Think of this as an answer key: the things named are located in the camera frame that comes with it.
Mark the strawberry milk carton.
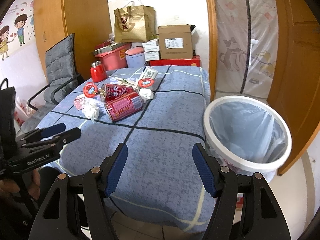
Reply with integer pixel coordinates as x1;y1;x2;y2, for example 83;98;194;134
73;96;86;111

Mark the white tissue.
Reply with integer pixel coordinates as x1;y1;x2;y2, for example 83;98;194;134
82;98;105;123
138;88;154;103

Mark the red drink can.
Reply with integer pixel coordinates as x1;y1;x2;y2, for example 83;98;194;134
100;83;135;103
105;92;143;122

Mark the red drink can front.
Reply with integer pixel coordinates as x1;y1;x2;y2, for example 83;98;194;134
105;92;143;122

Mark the white blue milk carton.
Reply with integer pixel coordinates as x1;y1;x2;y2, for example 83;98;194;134
139;66;158;80

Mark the white trash bin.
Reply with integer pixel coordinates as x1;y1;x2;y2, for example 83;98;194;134
203;95;292;182

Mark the person's left hand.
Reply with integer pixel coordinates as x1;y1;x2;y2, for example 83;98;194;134
0;170;41;200

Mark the grey cushioned chair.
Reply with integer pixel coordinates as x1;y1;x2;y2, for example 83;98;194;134
21;33;80;133

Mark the red thermos jar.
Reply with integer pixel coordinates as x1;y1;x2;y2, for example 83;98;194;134
91;61;107;83

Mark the pink plastic bucket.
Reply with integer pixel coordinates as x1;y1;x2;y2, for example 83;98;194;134
93;43;131;70

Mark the blue checked tablecloth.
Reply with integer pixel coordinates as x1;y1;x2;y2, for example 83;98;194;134
39;65;215;233

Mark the lavender bucket pink lid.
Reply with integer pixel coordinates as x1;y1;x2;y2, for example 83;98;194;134
125;47;146;68

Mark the stack of white boxes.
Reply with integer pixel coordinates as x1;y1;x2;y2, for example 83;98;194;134
142;38;160;61

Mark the wooden wardrobe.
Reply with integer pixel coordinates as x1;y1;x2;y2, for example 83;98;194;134
34;0;112;80

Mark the gold paper shopping bag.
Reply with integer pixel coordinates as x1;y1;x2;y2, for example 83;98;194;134
114;1;156;43

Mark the brown cardboard box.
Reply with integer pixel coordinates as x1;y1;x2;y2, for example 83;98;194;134
158;24;193;60

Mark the wooden door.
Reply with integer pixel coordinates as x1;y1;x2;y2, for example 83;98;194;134
267;0;319;176

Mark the red gift box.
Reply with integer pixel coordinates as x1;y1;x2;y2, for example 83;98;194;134
149;55;201;67

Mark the cartoon screen door curtain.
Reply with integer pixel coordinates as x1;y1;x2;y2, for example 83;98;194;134
215;0;278;100

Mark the cartoon couple wall sticker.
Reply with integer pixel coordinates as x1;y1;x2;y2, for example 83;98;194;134
1;14;28;61

